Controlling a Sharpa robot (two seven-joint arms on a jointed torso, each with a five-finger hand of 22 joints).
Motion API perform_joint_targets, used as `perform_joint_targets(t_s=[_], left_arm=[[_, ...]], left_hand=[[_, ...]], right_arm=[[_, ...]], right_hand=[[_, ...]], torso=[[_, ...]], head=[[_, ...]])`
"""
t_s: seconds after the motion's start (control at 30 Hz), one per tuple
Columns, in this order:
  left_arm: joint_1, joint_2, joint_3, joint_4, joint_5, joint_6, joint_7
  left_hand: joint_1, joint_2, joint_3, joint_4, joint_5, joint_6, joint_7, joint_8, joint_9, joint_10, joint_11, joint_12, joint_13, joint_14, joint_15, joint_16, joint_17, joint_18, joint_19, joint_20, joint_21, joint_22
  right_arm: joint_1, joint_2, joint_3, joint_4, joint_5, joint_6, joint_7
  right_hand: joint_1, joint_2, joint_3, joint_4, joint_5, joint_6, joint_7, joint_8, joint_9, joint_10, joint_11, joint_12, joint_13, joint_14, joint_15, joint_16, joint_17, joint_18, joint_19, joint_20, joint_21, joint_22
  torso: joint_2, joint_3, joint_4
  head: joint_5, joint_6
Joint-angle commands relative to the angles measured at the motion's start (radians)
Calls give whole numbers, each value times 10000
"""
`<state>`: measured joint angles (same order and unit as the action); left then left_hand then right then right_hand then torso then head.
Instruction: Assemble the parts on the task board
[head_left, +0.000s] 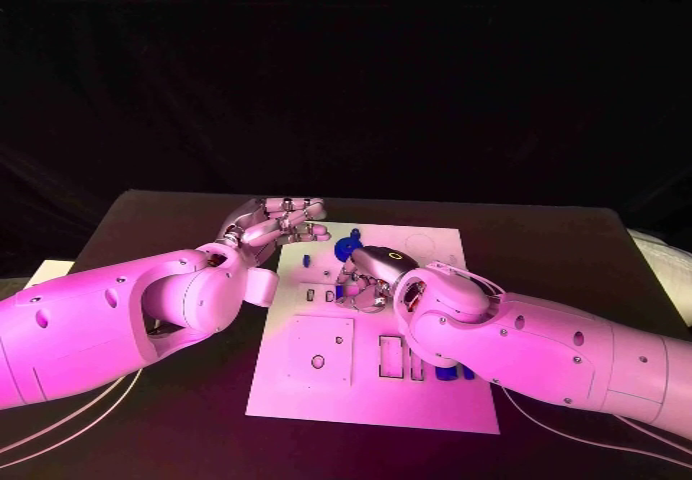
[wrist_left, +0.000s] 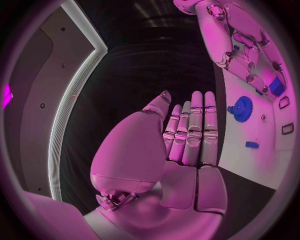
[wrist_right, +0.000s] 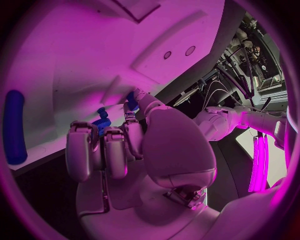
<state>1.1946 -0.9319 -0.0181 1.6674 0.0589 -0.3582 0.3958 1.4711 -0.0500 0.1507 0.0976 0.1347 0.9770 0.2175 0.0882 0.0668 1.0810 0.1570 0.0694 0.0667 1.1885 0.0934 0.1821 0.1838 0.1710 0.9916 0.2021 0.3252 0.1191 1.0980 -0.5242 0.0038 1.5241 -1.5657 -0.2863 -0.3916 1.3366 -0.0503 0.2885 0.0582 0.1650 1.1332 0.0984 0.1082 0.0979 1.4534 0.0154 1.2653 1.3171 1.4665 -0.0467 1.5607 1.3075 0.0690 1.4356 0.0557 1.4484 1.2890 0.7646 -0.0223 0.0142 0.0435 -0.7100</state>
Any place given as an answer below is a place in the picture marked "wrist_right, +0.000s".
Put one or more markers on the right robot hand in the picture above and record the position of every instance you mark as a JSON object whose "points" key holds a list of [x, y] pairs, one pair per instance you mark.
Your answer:
{"points": [[173, 146]]}

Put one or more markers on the short blue cylinder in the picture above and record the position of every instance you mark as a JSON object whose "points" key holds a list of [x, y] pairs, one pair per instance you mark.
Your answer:
{"points": [[132, 101]]}

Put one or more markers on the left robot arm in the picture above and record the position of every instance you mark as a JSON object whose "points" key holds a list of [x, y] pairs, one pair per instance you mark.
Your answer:
{"points": [[225, 121]]}

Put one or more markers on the white task board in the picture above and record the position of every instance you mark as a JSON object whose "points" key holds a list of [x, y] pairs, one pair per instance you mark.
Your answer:
{"points": [[93, 52]]}

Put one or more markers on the blue gear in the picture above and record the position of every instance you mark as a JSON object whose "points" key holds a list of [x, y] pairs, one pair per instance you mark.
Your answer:
{"points": [[101, 125]]}

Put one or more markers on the blue peg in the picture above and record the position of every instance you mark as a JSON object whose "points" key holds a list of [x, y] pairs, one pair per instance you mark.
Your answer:
{"points": [[103, 112]]}

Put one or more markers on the long blue cylinder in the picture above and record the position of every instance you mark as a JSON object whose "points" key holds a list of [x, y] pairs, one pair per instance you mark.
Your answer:
{"points": [[15, 127]]}

